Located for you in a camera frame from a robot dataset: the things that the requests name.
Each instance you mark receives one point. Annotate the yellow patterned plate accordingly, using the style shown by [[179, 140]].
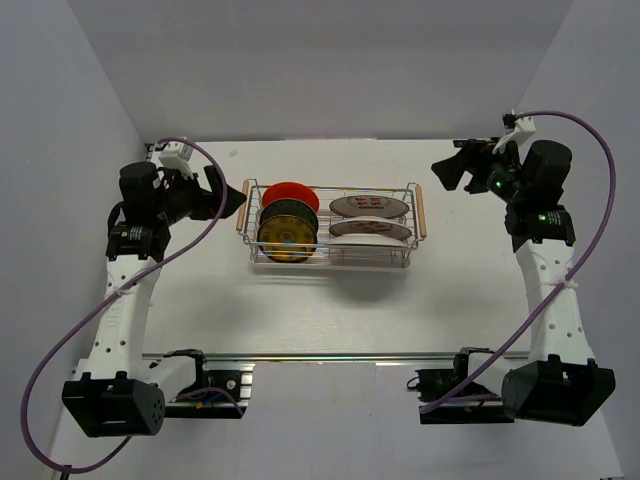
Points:
[[287, 239]]

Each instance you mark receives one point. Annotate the teal patterned plate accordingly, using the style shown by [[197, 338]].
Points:
[[291, 207]]

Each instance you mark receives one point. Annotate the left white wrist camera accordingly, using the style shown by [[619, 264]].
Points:
[[176, 156]]

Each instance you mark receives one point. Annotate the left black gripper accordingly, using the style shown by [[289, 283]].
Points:
[[209, 202]]

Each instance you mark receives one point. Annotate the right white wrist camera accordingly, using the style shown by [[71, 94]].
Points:
[[519, 128]]

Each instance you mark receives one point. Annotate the orange plate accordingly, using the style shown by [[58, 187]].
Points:
[[291, 190]]

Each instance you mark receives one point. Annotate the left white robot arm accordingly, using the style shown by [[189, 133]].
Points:
[[119, 394]]

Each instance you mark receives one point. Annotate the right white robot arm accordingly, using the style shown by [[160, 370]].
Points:
[[546, 371]]

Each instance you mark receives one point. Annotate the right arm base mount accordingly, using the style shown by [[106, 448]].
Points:
[[474, 405]]

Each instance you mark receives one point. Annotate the wire dish rack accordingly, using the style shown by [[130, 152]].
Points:
[[326, 256]]

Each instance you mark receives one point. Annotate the white printed plate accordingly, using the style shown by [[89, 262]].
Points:
[[365, 240], [369, 205], [370, 225]]

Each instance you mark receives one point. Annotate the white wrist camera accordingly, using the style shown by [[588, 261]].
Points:
[[176, 156], [519, 128]]

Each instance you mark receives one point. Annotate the aluminium rail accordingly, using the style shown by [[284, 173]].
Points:
[[410, 357]]

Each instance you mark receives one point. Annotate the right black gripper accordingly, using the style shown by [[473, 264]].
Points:
[[451, 170]]

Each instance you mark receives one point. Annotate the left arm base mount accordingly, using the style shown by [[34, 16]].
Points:
[[221, 394]]

